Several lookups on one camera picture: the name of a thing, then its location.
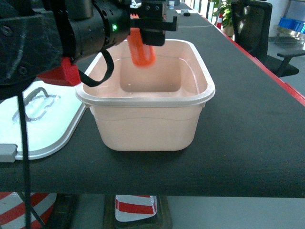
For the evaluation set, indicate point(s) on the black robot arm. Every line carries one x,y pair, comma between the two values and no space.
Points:
45,38

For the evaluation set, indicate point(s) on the red wrist camera mount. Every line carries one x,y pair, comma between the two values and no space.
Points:
67,74

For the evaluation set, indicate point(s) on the white box lid grey latch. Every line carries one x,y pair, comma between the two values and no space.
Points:
52,114

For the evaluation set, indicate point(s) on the red white striped barrier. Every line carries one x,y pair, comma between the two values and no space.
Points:
12,208

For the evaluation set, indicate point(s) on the black office chair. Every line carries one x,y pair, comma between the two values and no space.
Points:
251,24

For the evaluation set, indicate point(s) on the red white cone under table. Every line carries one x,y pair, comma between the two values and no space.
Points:
135,207

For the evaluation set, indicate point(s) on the orange cylindrical capacitor 4680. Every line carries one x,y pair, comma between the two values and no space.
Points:
142,55

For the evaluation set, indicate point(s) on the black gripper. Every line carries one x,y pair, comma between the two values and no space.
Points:
119,18

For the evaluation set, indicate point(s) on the pink plastic storage box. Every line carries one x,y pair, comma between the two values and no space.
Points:
150,109

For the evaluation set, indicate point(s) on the green potted plant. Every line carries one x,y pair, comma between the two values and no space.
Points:
223,13

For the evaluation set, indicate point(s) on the blue bin on bench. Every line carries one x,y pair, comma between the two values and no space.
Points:
295,25

